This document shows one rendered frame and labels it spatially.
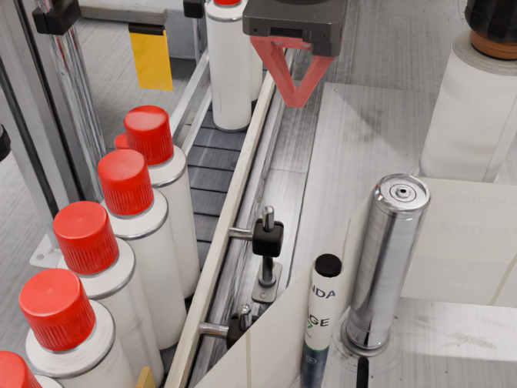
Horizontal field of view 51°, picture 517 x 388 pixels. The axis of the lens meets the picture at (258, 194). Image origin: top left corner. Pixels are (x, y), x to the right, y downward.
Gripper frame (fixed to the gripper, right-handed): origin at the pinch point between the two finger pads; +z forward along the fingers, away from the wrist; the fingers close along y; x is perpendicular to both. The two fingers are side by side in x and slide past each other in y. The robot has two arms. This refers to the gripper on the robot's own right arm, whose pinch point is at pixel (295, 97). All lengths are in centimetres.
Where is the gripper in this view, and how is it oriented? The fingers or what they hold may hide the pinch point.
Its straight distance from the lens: 45.1
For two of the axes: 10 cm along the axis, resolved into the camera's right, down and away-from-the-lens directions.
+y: 1.9, -6.8, 7.1
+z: 0.1, 7.2, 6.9
